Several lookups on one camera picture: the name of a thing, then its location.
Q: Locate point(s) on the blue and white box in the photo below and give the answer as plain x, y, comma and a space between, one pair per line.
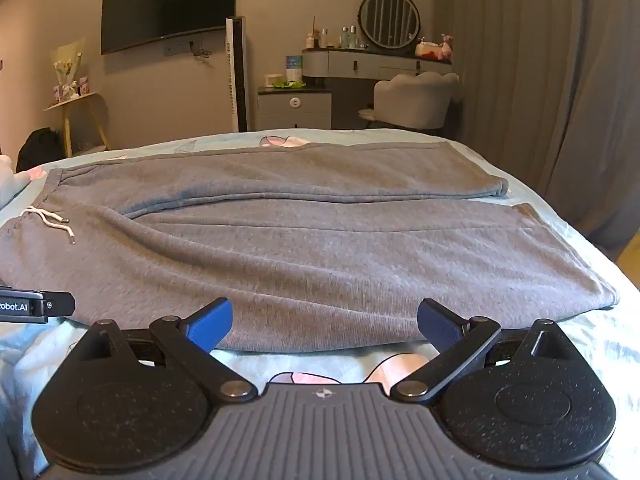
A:
295, 69

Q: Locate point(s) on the white plush pillow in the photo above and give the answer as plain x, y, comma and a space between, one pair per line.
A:
9, 180

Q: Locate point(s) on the grey drawer cabinet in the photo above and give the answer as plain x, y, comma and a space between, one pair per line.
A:
295, 107

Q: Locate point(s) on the grey curtain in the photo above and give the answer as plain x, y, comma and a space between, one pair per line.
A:
550, 75

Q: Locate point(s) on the brown reed diffuser bottle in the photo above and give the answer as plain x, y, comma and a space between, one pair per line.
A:
310, 40

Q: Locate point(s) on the pink plush toy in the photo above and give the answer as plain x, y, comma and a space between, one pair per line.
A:
446, 46

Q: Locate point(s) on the green leafy item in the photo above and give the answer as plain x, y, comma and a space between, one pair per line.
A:
290, 84

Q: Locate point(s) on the grey shell-back chair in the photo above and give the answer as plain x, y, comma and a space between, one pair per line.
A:
415, 97

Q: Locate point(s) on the white tower fan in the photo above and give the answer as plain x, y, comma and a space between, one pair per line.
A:
237, 70

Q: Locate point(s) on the black wall television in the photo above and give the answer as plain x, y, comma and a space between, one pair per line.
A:
165, 2

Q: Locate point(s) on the clear cosmetic bottle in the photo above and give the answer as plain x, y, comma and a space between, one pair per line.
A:
323, 38
345, 38

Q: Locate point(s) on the wall socket strip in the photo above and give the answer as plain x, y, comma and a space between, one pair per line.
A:
186, 46

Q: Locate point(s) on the side table with yellow legs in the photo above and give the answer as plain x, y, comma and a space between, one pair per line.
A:
80, 115

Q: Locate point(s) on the grey vanity desk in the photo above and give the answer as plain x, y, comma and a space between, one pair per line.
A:
370, 67

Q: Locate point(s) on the black backpack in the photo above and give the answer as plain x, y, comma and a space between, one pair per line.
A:
40, 150

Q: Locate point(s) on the grey sweat pants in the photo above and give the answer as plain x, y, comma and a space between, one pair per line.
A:
300, 250

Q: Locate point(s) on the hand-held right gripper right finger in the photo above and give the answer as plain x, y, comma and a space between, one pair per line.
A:
440, 324

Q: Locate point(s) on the small pink box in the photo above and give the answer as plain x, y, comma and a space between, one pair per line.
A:
84, 85

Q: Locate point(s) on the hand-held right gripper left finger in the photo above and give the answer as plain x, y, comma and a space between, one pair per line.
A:
212, 322

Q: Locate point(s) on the light blue printed bed sheet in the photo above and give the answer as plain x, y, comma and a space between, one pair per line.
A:
550, 194

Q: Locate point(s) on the wrapped flower bouquet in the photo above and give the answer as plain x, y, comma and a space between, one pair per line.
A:
67, 72

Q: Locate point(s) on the round black-framed mirror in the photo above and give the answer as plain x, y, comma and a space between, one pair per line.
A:
389, 19

